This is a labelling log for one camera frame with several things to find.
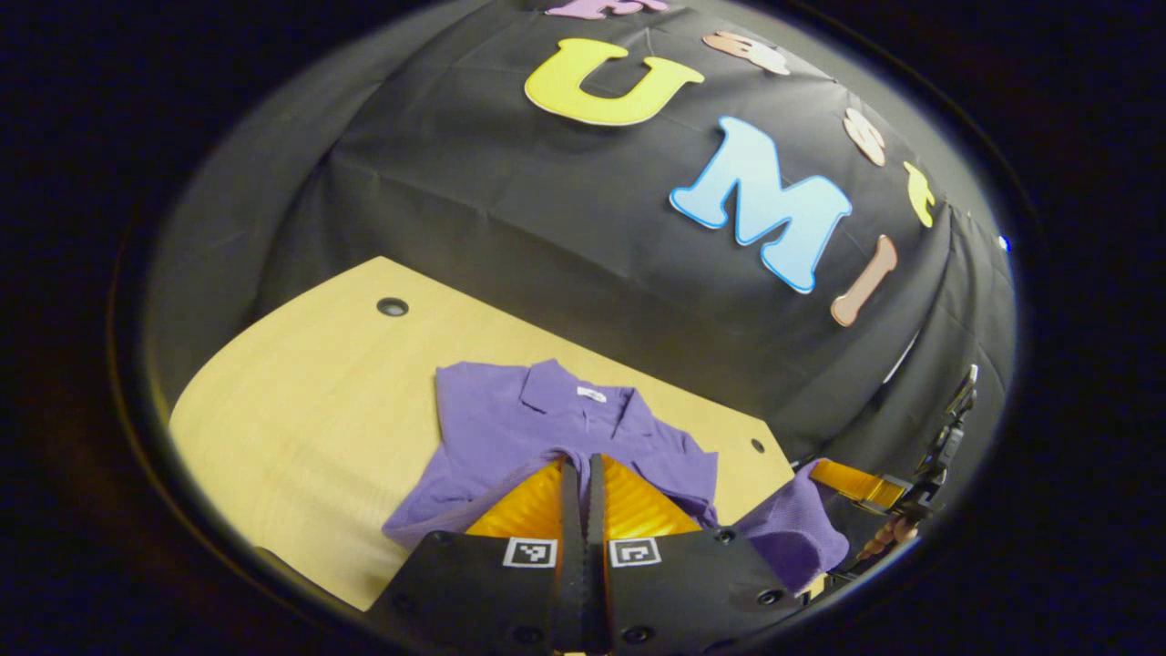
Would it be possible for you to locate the black backdrop cloth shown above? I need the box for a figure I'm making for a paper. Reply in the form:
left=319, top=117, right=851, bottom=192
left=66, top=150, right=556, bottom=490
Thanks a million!
left=146, top=0, right=1019, bottom=548

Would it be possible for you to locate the purple polo shirt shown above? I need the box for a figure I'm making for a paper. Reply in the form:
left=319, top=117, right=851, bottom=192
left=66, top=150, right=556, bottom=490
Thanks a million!
left=381, top=358, right=853, bottom=595

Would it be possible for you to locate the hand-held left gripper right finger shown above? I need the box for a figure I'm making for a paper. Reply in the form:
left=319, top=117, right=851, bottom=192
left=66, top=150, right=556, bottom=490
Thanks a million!
left=586, top=453, right=807, bottom=656

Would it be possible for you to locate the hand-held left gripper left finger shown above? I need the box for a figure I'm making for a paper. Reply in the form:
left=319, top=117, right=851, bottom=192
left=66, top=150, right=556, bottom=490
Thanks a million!
left=364, top=453, right=584, bottom=656

